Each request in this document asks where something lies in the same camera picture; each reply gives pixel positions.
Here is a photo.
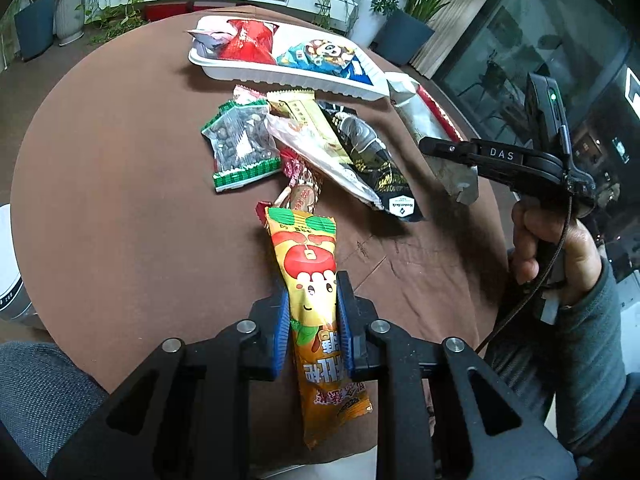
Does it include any tall tree in grey pot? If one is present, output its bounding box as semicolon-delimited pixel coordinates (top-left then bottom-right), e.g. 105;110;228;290
12;0;66;61

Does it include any person's left leg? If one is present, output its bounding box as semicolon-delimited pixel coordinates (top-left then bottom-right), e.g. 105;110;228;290
0;342;111;478

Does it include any blue snack packet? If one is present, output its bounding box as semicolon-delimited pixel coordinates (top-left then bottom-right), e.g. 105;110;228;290
345;55;376;85

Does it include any brown checkered candy packet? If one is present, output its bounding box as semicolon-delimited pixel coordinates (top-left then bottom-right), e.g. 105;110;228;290
277;149;323;213

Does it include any beige curtain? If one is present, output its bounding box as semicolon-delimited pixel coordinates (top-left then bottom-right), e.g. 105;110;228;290
410;0;506;78

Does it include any white and red packet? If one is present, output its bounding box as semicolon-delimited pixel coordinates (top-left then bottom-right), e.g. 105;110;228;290
386;72;482;207

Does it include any person's right hand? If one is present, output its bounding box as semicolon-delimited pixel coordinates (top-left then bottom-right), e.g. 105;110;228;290
511;195;608;311

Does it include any glass sliding door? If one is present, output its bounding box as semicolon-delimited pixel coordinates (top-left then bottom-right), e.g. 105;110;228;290
432;0;640;281

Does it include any large-leaf plant in dark pot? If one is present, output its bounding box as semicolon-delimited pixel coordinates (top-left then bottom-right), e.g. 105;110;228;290
372;0;501;66

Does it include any gold snack packet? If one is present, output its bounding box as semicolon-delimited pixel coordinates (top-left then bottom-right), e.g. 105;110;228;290
266;89;353;166

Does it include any orange snack packet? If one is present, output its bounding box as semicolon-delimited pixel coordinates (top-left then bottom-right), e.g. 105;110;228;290
256;201;374;451

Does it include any pink snack packet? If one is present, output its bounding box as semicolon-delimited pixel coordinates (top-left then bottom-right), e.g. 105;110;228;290
187;16;236;53

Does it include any small pink candy packet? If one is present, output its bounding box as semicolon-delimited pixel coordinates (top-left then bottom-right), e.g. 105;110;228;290
232;85;268;108

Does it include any brown tablecloth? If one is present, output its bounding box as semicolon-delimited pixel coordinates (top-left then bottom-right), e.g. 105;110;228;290
10;5;511;466

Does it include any red snack packet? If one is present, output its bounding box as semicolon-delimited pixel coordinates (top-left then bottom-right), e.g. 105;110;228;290
218;18;279;66

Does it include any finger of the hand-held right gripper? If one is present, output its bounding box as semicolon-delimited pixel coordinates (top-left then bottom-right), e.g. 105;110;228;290
419;137;563;191

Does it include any trailing green vine plant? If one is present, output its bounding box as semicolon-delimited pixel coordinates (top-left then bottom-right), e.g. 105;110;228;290
80;0;151;43

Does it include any black cable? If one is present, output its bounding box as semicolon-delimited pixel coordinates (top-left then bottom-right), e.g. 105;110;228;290
475;190;576;356

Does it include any green-edged bag of dark beans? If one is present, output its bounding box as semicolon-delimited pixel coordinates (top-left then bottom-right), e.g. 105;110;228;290
201;100;283;194

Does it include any panda print snack packet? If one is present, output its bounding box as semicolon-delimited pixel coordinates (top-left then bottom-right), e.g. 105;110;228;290
276;38;357;78

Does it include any white round appliance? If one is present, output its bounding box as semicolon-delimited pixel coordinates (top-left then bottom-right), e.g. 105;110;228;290
0;204;43;328

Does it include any plant in white round pot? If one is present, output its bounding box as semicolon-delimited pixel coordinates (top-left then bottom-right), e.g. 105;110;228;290
52;0;93;46

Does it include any red storage box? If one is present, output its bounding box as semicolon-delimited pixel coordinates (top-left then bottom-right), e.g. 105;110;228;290
145;2;193;21

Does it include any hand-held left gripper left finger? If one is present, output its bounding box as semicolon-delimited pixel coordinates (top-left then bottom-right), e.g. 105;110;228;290
47;287;292;480

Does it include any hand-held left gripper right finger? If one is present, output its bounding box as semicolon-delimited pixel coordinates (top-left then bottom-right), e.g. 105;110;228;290
336;270;580;480

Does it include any clear plastic snack packet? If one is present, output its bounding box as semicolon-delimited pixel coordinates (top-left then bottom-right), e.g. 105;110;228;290
264;112;385;209

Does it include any person's right forearm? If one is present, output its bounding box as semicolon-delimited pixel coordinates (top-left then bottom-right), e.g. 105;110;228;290
485;255;626;461

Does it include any black snack packet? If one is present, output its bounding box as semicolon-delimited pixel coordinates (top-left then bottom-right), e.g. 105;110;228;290
317;101;425;223

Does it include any white plastic tray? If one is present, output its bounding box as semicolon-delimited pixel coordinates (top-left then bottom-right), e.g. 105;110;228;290
187;15;391;102

